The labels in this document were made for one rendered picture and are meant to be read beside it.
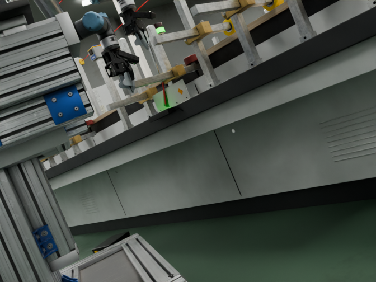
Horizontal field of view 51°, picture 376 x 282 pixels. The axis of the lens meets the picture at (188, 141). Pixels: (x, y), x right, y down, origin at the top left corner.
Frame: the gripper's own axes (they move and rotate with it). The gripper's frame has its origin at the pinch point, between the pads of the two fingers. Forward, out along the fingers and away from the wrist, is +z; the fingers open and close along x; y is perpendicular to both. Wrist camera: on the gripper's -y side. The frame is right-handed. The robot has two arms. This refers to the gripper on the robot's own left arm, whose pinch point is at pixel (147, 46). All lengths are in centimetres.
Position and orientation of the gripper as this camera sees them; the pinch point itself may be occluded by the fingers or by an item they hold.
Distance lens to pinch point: 193.5
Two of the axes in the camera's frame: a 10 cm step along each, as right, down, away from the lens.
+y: -8.2, 3.1, 4.8
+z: 3.8, 9.2, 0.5
